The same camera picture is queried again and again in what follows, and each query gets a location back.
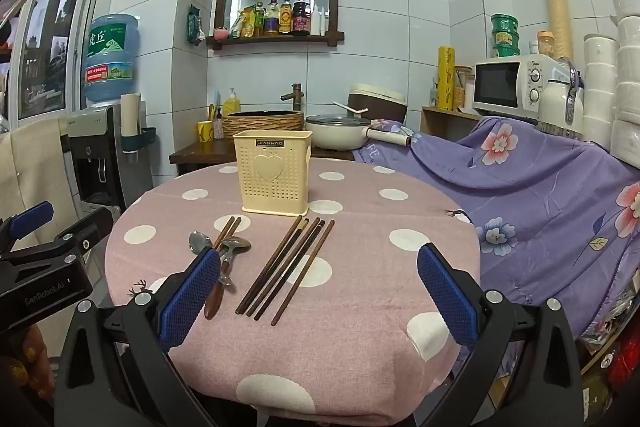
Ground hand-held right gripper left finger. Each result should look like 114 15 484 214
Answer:
54 247 228 427

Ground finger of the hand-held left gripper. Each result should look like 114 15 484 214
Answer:
54 206 115 255
0 201 55 253

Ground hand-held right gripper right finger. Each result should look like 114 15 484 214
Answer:
415 243 586 427

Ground wooden handled spoon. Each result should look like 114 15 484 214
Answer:
204 237 252 321

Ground all steel spoon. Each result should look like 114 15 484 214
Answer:
188 231 236 288

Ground brown wooden chopstick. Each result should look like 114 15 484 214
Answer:
213 216 236 252
220 217 243 248
270 220 336 327
235 215 304 315
247 217 321 318

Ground black chopstick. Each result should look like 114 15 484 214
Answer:
241 219 309 316
254 220 326 321

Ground cream plastic utensil holder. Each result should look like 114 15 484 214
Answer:
233 130 313 214

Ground beige cloth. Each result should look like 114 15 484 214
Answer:
0 117 76 253

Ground grey water dispenser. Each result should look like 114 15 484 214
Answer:
60 104 151 228

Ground pink polka dot tablecloth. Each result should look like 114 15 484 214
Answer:
105 159 483 415

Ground paper cup dispenser tube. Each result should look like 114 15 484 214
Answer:
120 93 157 155

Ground purple floral cloth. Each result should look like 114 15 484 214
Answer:
352 117 640 343

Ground dark wooden cabinet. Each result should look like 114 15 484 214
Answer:
169 137 356 175

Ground white lint roller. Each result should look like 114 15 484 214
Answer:
367 127 412 146

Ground blue water jug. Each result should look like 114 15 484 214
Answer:
82 13 140 108

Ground light wooden shelf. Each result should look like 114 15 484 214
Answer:
420 106 483 140

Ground framed glass window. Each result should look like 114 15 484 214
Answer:
10 0 98 120

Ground wicker wash basin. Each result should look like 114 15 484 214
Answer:
221 109 305 138

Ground red bag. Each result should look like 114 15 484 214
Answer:
607 332 640 403

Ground white electric pot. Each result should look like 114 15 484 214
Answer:
305 114 373 152

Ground glass grain jar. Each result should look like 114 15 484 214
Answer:
452 66 473 108

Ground white microwave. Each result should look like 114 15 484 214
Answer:
472 55 571 122

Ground yellow wrap roll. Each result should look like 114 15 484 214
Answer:
438 47 456 110

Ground white kettle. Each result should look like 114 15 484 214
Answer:
539 67 586 140

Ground brass faucet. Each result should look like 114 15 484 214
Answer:
280 83 303 112

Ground green hanging packet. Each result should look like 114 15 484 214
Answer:
187 4 205 45

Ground stacks of white paper bowls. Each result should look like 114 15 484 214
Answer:
582 0 640 168

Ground dark soy sauce bottle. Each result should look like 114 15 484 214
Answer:
291 0 311 36

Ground tall beige paper cup stack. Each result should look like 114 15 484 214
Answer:
539 0 573 60

